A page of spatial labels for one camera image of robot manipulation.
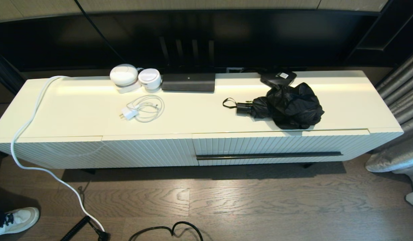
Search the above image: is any grey pleated curtain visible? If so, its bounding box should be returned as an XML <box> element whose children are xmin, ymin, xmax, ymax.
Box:
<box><xmin>365</xmin><ymin>47</ymin><xmax>413</xmax><ymax>208</ymax></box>

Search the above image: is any white sneaker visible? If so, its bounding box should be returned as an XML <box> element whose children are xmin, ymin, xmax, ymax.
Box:
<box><xmin>0</xmin><ymin>207</ymin><xmax>40</xmax><ymax>236</ymax></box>

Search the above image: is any black umbrella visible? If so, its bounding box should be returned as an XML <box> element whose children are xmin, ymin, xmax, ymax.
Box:
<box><xmin>222</xmin><ymin>82</ymin><xmax>325</xmax><ymax>130</ymax></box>

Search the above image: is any black cabinet handle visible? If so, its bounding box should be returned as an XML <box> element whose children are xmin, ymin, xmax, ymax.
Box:
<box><xmin>196</xmin><ymin>152</ymin><xmax>343</xmax><ymax>161</ymax></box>

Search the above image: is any black shelf unit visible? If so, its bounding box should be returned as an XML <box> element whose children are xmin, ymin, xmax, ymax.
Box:
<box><xmin>345</xmin><ymin>0</ymin><xmax>413</xmax><ymax>67</ymax></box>

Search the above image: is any long black cable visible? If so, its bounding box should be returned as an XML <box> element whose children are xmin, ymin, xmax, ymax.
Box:
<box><xmin>74</xmin><ymin>0</ymin><xmax>125</xmax><ymax>62</ymax></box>

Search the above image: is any black set-top box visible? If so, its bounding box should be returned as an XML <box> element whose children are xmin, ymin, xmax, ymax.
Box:
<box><xmin>260</xmin><ymin>70</ymin><xmax>298</xmax><ymax>90</ymax></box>

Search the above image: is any white fluted drawer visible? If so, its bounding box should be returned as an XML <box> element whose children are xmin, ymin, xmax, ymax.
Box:
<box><xmin>192</xmin><ymin>129</ymin><xmax>371</xmax><ymax>166</ymax></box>

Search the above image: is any black coiled cable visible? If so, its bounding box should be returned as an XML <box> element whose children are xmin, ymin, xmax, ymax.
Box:
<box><xmin>60</xmin><ymin>215</ymin><xmax>110</xmax><ymax>241</ymax></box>

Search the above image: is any small white round device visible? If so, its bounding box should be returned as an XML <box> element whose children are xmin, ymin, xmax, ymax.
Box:
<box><xmin>138</xmin><ymin>68</ymin><xmax>162</xmax><ymax>90</ymax></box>

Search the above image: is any white USB charger adapter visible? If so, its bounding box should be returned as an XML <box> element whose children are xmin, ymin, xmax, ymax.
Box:
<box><xmin>119</xmin><ymin>107</ymin><xmax>139</xmax><ymax>121</ymax></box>

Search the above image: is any black router with antennas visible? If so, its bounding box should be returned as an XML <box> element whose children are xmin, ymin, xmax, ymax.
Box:
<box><xmin>159</xmin><ymin>35</ymin><xmax>216</xmax><ymax>93</ymax></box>

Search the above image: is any black television screen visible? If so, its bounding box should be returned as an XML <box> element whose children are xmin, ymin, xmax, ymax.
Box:
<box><xmin>0</xmin><ymin>9</ymin><xmax>388</xmax><ymax>72</ymax></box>

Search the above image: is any white coiled charging cable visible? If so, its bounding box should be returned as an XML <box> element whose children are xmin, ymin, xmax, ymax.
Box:
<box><xmin>126</xmin><ymin>94</ymin><xmax>165</xmax><ymax>123</ymax></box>

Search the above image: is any thin black looped cable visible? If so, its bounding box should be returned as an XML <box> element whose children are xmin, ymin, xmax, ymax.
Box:
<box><xmin>128</xmin><ymin>221</ymin><xmax>204</xmax><ymax>241</ymax></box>

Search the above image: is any large white round device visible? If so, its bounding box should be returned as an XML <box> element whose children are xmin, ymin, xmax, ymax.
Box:
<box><xmin>109</xmin><ymin>64</ymin><xmax>142</xmax><ymax>94</ymax></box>

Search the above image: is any white TV cabinet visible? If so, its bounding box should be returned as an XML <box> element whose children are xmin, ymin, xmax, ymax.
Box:
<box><xmin>0</xmin><ymin>70</ymin><xmax>404</xmax><ymax>174</ymax></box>

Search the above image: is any thick white power cord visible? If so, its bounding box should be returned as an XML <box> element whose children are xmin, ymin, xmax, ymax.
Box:
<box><xmin>10</xmin><ymin>76</ymin><xmax>105</xmax><ymax>232</ymax></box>

